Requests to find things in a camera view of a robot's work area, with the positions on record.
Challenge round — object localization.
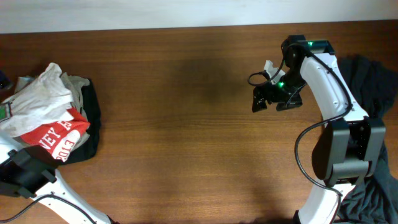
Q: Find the black folded garment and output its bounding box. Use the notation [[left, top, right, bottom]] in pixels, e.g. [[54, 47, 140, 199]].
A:
[[64, 79, 101, 164]]

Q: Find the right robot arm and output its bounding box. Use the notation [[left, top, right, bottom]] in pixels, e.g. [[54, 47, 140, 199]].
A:
[[252, 35, 386, 223]]

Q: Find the white printed t-shirt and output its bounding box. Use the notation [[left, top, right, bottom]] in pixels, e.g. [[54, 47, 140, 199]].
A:
[[1, 63, 73, 138]]

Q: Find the dark green t-shirt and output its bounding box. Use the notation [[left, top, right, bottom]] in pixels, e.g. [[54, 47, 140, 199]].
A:
[[338, 55, 397, 223]]

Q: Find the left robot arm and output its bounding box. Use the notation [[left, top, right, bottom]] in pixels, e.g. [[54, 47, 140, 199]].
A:
[[1, 63, 113, 223]]

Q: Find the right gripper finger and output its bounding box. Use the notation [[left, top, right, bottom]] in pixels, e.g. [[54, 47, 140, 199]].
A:
[[252, 88, 267, 113], [276, 100, 303, 111]]

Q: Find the beige folded garment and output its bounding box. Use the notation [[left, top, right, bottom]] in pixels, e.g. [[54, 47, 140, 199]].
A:
[[13, 72, 90, 150]]

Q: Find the red printed t-shirt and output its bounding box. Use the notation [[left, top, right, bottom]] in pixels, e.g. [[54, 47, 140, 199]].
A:
[[20, 108, 90, 162]]

